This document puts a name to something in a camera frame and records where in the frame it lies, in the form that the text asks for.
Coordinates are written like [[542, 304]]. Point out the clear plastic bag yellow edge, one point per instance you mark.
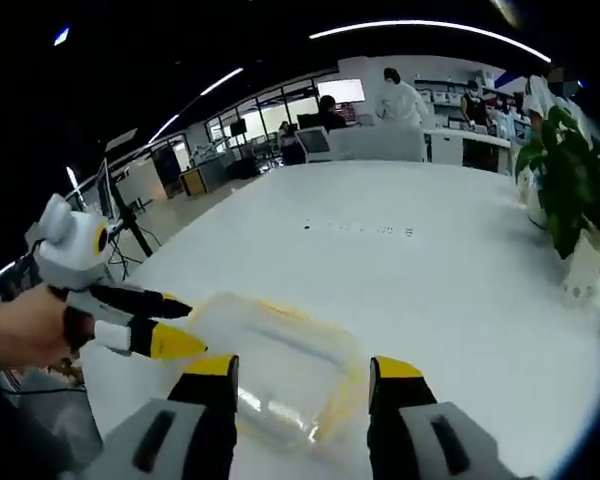
[[290, 360]]

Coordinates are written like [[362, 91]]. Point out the grey office chair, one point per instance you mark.
[[65, 425]]

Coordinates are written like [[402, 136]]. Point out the person's left hand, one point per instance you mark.
[[25, 330]]

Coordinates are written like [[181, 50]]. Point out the side desk with black legs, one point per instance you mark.
[[130, 225]]

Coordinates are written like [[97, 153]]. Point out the wall screen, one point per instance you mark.
[[342, 91]]

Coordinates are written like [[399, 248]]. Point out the monitor on stand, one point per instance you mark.
[[238, 127]]

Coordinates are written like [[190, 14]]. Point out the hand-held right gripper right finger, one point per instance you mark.
[[415, 435]]

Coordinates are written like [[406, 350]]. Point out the wooden cabinet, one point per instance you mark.
[[194, 182]]

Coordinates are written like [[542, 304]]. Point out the white swivel chair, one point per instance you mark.
[[312, 142]]

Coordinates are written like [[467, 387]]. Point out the small white plant pot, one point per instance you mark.
[[532, 195]]

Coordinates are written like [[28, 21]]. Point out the long curved ceiling light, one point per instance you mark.
[[430, 27]]

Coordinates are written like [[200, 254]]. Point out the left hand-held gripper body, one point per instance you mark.
[[70, 250]]

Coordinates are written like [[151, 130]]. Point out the green potted plant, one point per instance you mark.
[[575, 185]]

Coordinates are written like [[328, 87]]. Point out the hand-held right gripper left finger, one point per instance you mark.
[[180, 435]]

